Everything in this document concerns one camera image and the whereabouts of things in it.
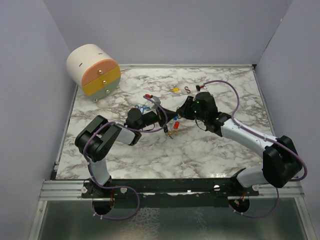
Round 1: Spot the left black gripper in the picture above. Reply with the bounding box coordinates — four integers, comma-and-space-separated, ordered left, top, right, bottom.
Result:
136, 104, 178, 131

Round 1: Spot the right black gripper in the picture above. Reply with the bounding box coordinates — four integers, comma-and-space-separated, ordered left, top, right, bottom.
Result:
177, 95, 208, 123

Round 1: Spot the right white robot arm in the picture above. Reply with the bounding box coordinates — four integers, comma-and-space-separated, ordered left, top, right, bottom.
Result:
177, 92, 303, 196

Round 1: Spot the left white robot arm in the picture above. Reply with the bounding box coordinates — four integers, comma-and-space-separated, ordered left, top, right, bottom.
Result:
74, 108, 178, 198

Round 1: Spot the red tag key centre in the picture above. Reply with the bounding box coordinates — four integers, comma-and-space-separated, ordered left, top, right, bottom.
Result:
173, 121, 180, 129

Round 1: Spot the yellow tag key far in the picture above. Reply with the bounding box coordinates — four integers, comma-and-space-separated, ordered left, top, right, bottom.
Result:
171, 87, 180, 93

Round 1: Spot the round pastel drawer cabinet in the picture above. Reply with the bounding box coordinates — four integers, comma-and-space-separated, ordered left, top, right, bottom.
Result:
66, 44, 121, 102

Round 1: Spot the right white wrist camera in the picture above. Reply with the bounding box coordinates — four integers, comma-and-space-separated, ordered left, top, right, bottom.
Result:
195, 84, 207, 92

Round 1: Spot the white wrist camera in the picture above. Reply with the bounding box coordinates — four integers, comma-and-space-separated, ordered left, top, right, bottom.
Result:
147, 96, 161, 110
195, 84, 207, 92

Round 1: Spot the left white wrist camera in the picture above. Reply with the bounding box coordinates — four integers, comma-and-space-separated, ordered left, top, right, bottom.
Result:
147, 96, 161, 110

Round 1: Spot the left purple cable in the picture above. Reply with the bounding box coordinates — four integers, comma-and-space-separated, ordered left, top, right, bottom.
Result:
82, 93, 168, 221

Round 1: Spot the purple cable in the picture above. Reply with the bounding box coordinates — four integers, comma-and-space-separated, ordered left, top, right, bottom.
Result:
199, 80, 308, 218
82, 93, 168, 221

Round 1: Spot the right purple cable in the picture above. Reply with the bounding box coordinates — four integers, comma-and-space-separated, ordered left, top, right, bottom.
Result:
199, 80, 308, 218

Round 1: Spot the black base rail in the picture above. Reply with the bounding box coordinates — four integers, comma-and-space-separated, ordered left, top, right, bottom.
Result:
81, 177, 259, 209

